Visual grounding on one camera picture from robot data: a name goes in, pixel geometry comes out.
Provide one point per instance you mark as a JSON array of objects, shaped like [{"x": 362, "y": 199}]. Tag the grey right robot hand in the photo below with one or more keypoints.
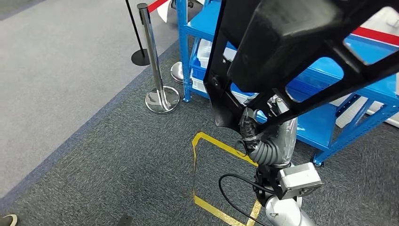
[{"x": 283, "y": 143}]

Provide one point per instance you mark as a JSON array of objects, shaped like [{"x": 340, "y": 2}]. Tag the black plastic car part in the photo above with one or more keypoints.
[{"x": 265, "y": 46}]

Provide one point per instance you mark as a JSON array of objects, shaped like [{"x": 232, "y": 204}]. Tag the blue metal shelf rack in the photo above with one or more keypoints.
[{"x": 318, "y": 124}]

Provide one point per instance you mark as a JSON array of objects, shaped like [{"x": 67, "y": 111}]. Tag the yellow floor tape square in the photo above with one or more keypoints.
[{"x": 218, "y": 143}]

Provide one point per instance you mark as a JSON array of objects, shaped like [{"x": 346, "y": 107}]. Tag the blue plastic bin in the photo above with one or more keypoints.
[{"x": 198, "y": 71}]

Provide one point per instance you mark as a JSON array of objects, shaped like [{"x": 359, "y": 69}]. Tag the clear white plastic bin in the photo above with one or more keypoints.
[{"x": 204, "y": 53}]

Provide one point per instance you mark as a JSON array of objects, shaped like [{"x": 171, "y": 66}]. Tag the red barrier belt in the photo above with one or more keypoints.
[{"x": 374, "y": 34}]

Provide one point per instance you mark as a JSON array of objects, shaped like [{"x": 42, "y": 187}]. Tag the white car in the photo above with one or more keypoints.
[{"x": 382, "y": 18}]

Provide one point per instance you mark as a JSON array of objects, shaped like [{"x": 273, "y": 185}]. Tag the person's shoe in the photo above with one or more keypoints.
[{"x": 7, "y": 221}]

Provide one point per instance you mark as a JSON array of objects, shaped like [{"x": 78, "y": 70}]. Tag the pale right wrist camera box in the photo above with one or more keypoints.
[{"x": 299, "y": 179}]

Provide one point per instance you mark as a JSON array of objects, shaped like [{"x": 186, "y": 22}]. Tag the chrome stanchion post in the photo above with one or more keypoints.
[
  {"x": 154, "y": 62},
  {"x": 177, "y": 73}
]

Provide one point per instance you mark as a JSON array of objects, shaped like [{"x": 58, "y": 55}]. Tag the black stanchion post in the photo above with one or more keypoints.
[{"x": 140, "y": 58}]

